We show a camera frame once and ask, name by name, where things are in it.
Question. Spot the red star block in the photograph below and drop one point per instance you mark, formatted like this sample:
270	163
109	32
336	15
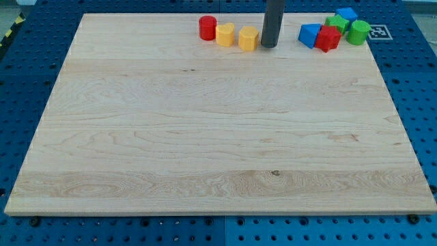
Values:
328	38

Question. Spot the green cylinder block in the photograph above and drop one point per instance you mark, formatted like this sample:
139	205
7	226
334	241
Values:
358	32

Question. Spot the yellow hexagon block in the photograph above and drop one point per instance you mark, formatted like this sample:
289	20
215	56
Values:
248	38

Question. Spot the green star block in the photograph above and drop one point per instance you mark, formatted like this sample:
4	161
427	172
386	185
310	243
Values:
339	22

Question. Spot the blue cube block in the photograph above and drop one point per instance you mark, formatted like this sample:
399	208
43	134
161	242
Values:
347	13

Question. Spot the blue triangle block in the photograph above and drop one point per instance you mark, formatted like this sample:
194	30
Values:
308	34

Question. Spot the yellow heart block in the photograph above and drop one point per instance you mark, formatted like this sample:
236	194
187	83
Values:
225	34

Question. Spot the wooden board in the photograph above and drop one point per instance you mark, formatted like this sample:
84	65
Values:
146	118

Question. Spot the red cylinder block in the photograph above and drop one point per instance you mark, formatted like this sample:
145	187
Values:
207	27

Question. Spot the white fiducial marker tag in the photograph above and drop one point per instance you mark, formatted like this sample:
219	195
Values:
379	32

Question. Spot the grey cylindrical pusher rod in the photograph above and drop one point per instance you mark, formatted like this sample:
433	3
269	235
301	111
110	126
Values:
272	23

